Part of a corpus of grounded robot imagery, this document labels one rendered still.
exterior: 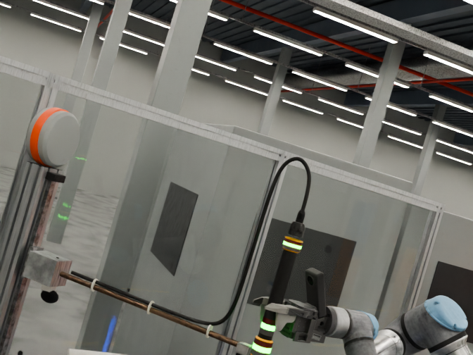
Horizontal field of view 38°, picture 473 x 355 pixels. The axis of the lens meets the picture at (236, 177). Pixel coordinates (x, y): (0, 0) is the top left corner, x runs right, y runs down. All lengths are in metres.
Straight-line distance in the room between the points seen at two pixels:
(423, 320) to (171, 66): 4.11
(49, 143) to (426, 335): 1.16
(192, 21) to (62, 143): 4.05
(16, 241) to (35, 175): 0.18
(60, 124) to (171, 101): 3.94
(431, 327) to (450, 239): 3.52
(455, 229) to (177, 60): 2.58
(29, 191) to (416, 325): 1.13
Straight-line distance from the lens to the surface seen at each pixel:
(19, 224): 1.91
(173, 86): 5.78
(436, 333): 2.04
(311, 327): 1.67
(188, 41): 5.84
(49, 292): 1.88
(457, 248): 5.59
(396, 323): 2.11
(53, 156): 1.88
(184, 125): 2.21
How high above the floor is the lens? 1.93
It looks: level
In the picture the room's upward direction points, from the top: 17 degrees clockwise
